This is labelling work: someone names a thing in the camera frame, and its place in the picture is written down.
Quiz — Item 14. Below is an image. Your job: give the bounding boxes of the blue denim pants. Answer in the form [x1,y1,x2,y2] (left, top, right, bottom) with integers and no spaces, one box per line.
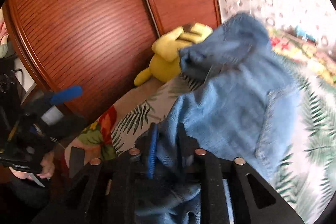
[135,11,305,224]

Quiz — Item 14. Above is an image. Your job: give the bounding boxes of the person's left hand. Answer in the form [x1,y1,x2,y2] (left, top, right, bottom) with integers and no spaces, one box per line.
[9,151,55,180]

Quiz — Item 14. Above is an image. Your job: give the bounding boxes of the floral pink blanket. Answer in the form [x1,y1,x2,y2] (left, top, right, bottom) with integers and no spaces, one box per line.
[64,28,335,163]

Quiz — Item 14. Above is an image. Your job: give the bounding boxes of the palm leaf print sheet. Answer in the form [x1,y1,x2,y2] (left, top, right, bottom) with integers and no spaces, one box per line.
[110,55,335,223]

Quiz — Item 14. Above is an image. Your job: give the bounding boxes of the brown wooden wardrobe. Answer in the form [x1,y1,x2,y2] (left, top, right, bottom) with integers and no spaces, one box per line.
[3,0,221,121]

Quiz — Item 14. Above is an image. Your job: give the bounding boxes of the yellow plush toy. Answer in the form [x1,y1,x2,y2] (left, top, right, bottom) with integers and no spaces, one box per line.
[134,23,213,86]

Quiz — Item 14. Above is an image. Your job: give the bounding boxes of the blue toy at headboard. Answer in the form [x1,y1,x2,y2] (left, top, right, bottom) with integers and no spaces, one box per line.
[295,26,316,42]

